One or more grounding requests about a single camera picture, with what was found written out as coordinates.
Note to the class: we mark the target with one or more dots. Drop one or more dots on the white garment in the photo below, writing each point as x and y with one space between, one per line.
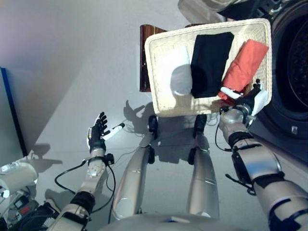
180 74

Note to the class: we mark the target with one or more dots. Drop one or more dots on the black white sneaker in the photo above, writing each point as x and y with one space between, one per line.
51 204

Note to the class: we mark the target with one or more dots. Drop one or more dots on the white wicker basket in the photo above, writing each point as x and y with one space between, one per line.
163 103

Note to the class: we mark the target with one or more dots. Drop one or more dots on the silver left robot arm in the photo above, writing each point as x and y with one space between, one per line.
96 170

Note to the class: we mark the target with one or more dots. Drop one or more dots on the silver robot leg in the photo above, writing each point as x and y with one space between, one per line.
202 178
132 178

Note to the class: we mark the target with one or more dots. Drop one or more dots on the silver robot torso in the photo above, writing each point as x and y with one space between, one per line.
168 223

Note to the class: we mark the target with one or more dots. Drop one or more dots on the red garment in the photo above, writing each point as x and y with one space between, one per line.
247 62

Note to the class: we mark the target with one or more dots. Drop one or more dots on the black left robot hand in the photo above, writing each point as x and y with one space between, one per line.
96 137

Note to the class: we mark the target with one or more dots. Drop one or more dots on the black garment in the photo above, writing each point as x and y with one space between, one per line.
209 62

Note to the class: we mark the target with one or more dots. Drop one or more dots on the grey front-load washing machine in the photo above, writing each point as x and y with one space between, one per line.
288 72

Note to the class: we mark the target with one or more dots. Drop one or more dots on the white cylindrical device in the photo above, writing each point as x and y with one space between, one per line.
16 178

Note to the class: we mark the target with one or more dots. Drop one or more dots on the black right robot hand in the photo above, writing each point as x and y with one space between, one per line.
258 101

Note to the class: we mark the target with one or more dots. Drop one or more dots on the silver left robot leg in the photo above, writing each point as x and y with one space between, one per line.
132 178

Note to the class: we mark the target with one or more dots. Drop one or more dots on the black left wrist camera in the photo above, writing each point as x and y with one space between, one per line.
109 159

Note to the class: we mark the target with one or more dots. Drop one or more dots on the silver right robot leg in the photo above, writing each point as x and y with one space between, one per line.
202 178

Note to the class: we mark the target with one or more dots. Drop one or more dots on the dark brown wooden stool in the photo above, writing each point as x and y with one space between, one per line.
143 60

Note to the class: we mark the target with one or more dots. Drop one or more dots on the round glass washer door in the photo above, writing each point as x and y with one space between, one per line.
204 9

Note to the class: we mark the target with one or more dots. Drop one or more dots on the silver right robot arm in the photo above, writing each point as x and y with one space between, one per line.
264 163

